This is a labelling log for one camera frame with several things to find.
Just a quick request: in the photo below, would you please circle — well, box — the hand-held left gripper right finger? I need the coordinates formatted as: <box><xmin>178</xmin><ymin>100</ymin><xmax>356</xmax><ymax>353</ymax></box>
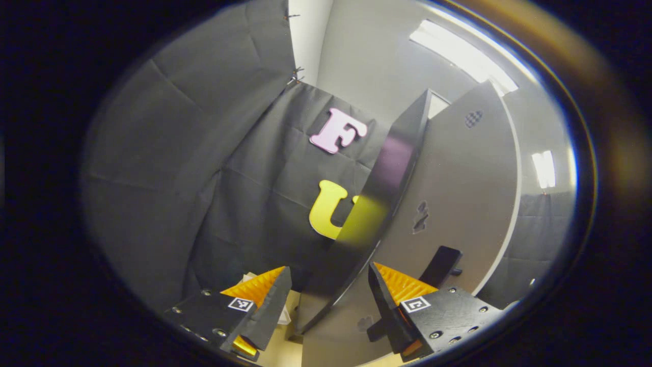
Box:
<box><xmin>368</xmin><ymin>262</ymin><xmax>510</xmax><ymax>362</ymax></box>

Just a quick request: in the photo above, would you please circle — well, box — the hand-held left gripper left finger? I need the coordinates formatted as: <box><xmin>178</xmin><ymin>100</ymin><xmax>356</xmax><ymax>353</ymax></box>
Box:
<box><xmin>164</xmin><ymin>266</ymin><xmax>293</xmax><ymax>362</ymax></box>

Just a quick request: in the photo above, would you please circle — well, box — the white shoe cabinet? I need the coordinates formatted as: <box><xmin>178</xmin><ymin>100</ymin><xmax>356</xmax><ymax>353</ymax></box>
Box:
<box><xmin>293</xmin><ymin>89</ymin><xmax>432</xmax><ymax>337</ymax></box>

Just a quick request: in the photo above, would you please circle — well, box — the ceiling light panel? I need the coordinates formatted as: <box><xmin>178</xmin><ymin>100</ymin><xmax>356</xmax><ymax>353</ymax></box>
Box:
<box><xmin>410</xmin><ymin>19</ymin><xmax>519</xmax><ymax>96</ymax></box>
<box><xmin>532</xmin><ymin>150</ymin><xmax>556</xmax><ymax>189</ymax></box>

